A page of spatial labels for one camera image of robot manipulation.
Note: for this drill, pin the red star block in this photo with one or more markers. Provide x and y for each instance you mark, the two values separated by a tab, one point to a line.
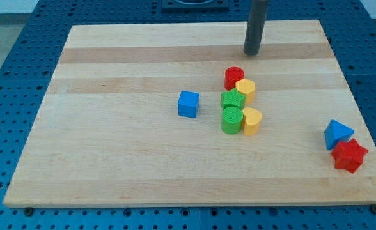
349	155

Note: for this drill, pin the green star block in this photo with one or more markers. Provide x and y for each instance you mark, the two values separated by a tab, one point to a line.
232	98

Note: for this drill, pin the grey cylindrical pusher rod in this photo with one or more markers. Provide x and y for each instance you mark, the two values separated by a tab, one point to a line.
255	26

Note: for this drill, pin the yellow heart block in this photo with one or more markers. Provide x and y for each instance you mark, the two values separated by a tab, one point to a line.
251	121

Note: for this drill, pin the blue cube block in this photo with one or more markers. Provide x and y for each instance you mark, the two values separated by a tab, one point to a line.
188	104

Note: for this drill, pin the wooden board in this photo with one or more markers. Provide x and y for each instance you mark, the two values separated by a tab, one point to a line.
108	133

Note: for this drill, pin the red cylinder block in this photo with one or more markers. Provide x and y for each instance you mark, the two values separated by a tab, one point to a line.
231	76

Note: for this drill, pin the yellow hexagon block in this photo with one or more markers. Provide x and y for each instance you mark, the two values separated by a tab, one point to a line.
247	88

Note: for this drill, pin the blue triangle block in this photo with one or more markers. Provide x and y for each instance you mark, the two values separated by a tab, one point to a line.
336	132

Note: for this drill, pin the green cylinder block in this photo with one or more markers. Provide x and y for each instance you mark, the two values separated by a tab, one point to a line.
231	120

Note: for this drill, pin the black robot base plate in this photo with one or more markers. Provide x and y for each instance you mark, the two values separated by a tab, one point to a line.
183	5

